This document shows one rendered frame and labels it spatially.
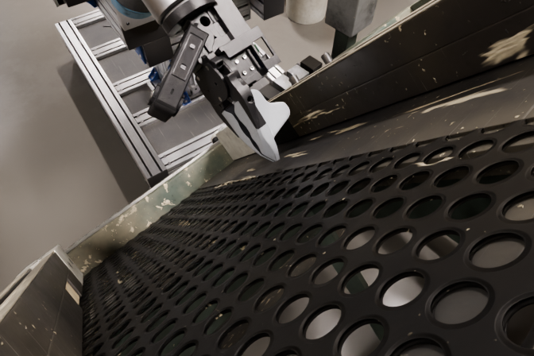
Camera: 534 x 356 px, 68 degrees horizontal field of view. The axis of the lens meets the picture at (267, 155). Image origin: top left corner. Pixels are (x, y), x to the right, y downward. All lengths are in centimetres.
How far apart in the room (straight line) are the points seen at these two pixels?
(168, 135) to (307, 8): 131
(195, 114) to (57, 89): 96
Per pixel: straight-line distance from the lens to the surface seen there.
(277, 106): 50
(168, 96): 45
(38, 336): 31
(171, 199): 85
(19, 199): 217
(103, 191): 202
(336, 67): 48
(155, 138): 185
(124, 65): 225
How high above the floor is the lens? 160
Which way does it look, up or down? 54 degrees down
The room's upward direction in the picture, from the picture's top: straight up
